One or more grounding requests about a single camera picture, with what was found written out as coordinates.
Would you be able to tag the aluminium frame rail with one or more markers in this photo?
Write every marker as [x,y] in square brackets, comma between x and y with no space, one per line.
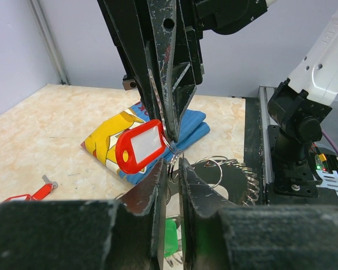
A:
[49,41]

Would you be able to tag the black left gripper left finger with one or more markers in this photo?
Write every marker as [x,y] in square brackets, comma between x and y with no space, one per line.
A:
[126,233]

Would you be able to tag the yellow blue cartoon cloth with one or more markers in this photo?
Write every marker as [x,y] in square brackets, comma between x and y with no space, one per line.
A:
[101,143]

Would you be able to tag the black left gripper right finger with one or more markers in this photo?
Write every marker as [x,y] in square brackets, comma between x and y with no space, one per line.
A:
[218,234]

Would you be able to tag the red key tag plain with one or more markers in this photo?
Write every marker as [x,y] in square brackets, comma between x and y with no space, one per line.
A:
[43,192]

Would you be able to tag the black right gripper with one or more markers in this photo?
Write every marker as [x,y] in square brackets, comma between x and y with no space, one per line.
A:
[158,43]

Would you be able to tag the green key tag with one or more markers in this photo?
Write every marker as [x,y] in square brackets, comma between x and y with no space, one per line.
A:
[170,239]

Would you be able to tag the red key tag white label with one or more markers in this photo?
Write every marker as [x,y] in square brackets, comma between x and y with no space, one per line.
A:
[23,197]

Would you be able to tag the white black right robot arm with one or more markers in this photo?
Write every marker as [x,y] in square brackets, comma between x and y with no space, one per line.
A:
[304,99]

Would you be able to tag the steel key ring disc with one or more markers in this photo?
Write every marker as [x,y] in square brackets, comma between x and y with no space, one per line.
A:
[239,181]

